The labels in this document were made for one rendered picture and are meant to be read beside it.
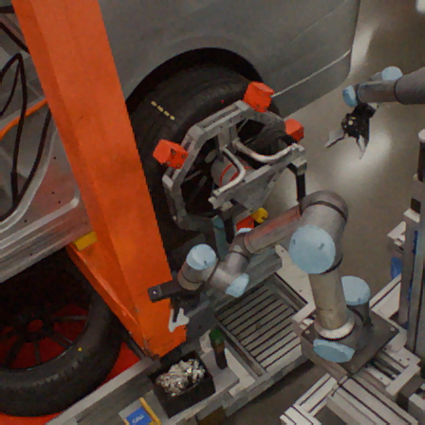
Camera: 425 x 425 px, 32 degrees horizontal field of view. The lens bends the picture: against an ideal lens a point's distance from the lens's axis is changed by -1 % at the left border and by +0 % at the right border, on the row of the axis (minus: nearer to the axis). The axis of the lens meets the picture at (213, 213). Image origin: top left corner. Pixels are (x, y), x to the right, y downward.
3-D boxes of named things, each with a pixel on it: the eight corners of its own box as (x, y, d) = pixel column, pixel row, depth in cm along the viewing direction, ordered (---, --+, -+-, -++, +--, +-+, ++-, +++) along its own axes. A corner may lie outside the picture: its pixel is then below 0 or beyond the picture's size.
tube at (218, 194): (226, 151, 283) (222, 129, 275) (257, 176, 271) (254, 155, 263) (187, 173, 277) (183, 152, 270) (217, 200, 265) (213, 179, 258)
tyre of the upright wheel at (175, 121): (190, 219, 343) (275, 99, 332) (220, 249, 328) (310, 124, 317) (87, 176, 292) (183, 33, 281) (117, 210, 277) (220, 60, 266)
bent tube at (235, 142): (267, 126, 289) (265, 105, 282) (300, 151, 277) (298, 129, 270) (230, 148, 284) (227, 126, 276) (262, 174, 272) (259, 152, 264)
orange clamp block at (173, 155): (177, 143, 276) (160, 138, 269) (190, 154, 271) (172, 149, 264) (169, 159, 278) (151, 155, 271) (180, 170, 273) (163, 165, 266)
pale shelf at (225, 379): (213, 352, 288) (212, 348, 286) (240, 382, 278) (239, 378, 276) (119, 416, 274) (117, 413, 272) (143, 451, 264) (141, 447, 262)
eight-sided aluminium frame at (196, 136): (281, 182, 324) (272, 81, 285) (290, 190, 320) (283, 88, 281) (177, 246, 307) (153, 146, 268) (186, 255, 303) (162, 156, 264)
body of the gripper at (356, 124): (339, 124, 278) (354, 99, 281) (344, 137, 285) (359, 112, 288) (357, 130, 274) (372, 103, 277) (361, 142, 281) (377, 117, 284)
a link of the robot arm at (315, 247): (366, 331, 226) (344, 203, 190) (353, 372, 217) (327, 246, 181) (328, 324, 232) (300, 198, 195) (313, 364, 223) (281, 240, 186)
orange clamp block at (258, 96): (253, 103, 288) (263, 83, 285) (266, 113, 283) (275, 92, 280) (240, 102, 284) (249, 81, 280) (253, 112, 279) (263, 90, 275)
